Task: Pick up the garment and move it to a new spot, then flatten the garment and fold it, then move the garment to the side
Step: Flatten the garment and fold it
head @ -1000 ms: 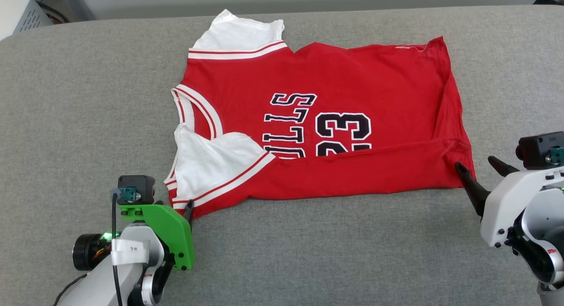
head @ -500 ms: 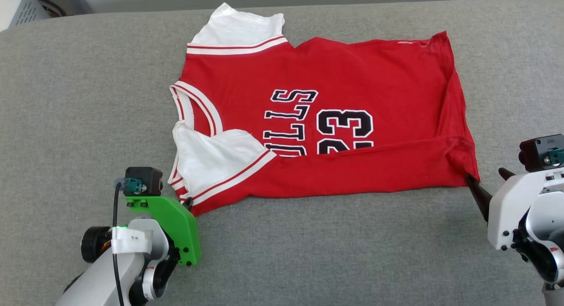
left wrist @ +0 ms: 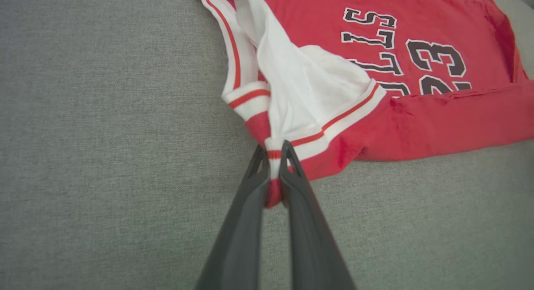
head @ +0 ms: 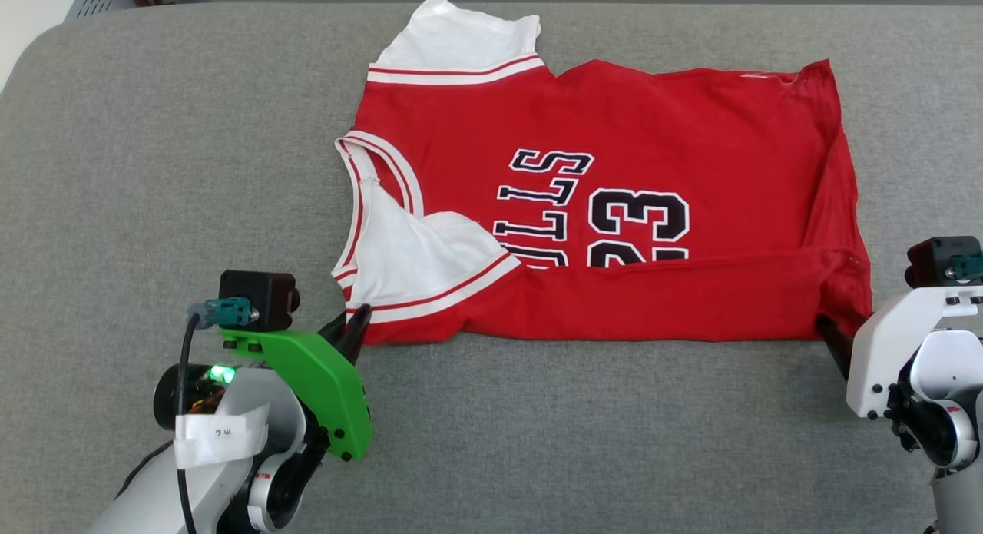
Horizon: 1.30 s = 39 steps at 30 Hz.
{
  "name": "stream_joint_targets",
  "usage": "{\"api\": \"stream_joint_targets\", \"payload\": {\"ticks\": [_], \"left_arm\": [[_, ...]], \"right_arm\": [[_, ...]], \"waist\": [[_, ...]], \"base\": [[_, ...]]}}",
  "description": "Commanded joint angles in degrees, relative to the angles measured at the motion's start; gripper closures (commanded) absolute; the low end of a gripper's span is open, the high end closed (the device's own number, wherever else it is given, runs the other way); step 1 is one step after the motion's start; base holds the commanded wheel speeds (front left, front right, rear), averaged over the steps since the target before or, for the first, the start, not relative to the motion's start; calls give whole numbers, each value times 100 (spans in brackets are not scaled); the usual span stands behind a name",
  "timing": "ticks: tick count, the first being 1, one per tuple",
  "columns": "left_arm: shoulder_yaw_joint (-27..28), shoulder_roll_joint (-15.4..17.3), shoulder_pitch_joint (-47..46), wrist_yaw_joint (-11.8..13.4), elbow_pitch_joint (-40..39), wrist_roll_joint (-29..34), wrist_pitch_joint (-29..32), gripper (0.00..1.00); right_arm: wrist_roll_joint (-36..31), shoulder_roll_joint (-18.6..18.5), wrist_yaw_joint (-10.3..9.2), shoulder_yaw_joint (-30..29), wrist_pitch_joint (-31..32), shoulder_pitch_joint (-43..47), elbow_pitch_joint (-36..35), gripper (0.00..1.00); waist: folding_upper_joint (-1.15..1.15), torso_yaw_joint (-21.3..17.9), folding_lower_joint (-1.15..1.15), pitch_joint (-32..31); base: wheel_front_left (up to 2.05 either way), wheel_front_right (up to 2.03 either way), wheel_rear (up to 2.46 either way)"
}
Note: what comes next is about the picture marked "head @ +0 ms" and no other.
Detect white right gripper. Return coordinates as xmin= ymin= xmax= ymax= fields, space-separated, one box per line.
xmin=815 ymin=285 xmax=983 ymax=421

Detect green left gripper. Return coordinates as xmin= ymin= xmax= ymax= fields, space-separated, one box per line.
xmin=220 ymin=303 xmax=374 ymax=463

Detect red white basketball jersey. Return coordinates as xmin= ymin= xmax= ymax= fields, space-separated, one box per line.
xmin=332 ymin=0 xmax=875 ymax=346

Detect white paper label tape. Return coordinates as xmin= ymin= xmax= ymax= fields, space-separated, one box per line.
xmin=174 ymin=404 xmax=271 ymax=470

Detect grey fabric sofa cushion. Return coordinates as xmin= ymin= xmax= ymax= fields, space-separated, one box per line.
xmin=0 ymin=2 xmax=983 ymax=534

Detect white equipment box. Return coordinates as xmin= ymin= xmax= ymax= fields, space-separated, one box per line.
xmin=0 ymin=0 xmax=210 ymax=94

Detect teal left camera connector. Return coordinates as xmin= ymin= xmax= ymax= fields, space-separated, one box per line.
xmin=188 ymin=297 xmax=260 ymax=330

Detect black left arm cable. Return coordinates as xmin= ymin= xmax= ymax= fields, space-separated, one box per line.
xmin=176 ymin=311 xmax=202 ymax=534

